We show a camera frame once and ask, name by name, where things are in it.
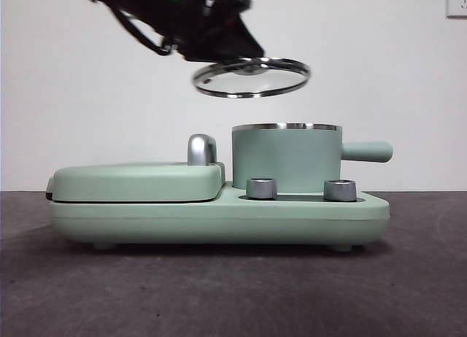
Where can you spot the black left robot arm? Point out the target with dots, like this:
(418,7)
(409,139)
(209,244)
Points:
(182,16)

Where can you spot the glass lid with green knob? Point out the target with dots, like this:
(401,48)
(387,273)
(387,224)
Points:
(251,72)

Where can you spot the white wall socket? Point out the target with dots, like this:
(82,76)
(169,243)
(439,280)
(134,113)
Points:
(458,1)

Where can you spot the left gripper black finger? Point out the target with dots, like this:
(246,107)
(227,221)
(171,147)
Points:
(242,45)
(204,52)

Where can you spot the mint green breakfast machine base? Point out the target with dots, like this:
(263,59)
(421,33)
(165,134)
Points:
(219,220)

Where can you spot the silver control knob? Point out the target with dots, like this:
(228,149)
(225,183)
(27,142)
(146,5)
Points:
(262,188)
(340,190)

